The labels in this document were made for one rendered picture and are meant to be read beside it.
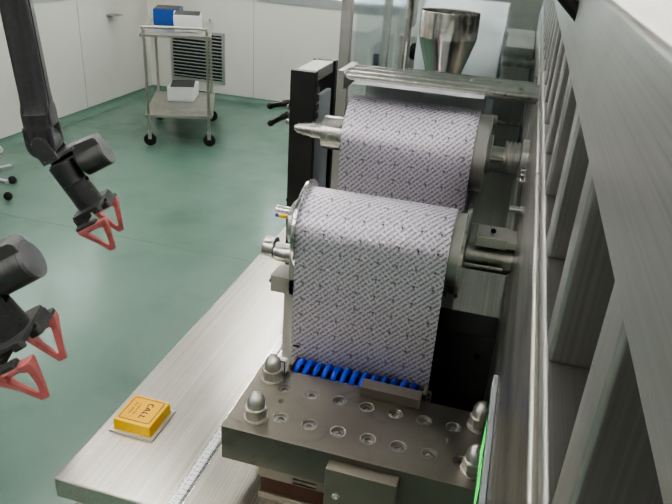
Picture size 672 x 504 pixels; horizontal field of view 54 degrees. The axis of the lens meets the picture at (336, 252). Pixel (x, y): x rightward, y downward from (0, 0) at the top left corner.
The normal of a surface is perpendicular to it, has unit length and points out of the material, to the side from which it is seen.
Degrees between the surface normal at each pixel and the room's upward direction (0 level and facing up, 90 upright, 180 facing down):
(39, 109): 77
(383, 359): 90
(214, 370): 0
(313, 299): 90
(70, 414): 0
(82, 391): 0
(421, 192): 92
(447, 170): 92
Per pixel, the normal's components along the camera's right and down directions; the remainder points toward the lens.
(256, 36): -0.28, 0.40
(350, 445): 0.06, -0.90
